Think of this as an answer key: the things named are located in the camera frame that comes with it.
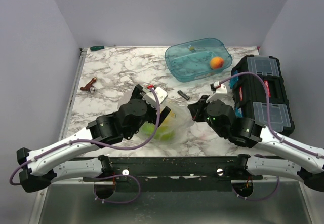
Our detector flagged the clear plastic bag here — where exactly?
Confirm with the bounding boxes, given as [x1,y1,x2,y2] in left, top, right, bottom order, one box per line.
[121,92,195,141]

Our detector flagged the green fake fruit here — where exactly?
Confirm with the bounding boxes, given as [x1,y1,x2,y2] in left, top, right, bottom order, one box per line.
[140,123,176,141]

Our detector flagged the yellow fake fruit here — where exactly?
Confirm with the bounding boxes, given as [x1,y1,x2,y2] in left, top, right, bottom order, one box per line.
[164,111,176,123]

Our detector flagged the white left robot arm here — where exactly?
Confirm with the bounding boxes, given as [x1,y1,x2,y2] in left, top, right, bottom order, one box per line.
[15,85,171,193]

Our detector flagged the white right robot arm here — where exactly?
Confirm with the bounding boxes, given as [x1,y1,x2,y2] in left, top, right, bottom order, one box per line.
[187,95,323,192]

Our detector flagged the orange fake peach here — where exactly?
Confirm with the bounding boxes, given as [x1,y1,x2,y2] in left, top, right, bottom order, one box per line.
[210,56,224,69]

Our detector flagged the black tool box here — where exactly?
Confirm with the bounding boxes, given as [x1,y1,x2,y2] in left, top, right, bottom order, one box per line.
[229,55,295,136]

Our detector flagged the brown metal-tipped tool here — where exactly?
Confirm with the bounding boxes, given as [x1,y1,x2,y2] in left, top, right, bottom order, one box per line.
[80,77,97,94]

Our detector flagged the teal plastic tray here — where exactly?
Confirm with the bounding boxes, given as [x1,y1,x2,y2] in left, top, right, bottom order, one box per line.
[165,38,232,82]

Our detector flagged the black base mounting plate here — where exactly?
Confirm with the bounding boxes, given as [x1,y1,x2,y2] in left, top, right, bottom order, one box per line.
[77,154,262,193]

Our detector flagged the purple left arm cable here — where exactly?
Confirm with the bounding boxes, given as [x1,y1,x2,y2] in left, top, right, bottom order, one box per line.
[9,87,161,204]

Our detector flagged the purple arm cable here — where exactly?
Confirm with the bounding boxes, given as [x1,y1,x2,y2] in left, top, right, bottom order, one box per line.
[9,87,161,204]
[219,71,324,201]

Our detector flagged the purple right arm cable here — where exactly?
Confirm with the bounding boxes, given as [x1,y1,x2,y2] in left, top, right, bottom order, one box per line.
[219,71,324,201]

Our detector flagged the green handled screwdriver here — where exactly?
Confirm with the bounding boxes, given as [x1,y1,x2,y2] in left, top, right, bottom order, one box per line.
[90,45,115,51]

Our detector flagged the aluminium side rail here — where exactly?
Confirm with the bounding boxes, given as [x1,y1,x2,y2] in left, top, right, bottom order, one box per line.
[58,48,88,141]

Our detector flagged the aluminium front rail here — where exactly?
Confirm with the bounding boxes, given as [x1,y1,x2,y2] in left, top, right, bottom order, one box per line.
[51,176,301,184]

